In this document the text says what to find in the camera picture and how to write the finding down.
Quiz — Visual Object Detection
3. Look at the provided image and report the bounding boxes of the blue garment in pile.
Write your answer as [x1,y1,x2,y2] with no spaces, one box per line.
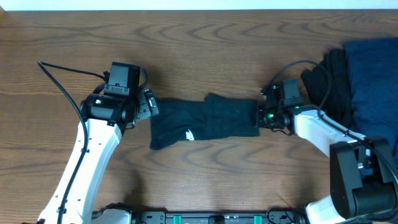
[344,37,397,162]

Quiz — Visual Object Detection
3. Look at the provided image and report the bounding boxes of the black garment in pile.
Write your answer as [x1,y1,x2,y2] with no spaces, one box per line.
[301,49,353,128]

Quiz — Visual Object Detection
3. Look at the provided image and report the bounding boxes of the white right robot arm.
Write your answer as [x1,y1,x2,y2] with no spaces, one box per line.
[257,80,397,223]

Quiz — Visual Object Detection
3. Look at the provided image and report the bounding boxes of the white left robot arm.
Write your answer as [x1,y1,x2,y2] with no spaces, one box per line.
[37,62,159,224]

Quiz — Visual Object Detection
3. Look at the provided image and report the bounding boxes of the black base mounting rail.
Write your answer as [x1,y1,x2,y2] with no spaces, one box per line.
[91,208,312,224]

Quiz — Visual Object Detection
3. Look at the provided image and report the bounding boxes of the dark teal t-shirt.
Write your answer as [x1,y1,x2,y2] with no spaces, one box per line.
[150,93,259,151]

